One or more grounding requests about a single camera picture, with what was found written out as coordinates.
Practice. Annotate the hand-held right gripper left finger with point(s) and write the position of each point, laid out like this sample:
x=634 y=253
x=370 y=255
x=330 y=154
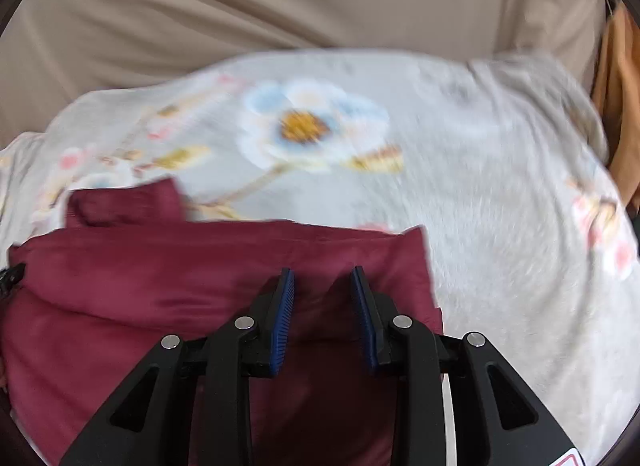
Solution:
x=283 y=326

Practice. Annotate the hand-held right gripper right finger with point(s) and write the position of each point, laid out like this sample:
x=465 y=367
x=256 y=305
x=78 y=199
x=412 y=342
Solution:
x=364 y=326

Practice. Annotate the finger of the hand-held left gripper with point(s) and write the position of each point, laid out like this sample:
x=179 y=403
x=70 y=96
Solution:
x=10 y=282

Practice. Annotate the maroon puffer jacket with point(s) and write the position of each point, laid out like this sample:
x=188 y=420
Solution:
x=125 y=286

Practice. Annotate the white floral blanket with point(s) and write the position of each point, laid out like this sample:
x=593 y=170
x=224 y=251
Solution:
x=475 y=196

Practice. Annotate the orange hanging cloth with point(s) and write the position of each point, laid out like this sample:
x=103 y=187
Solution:
x=620 y=95

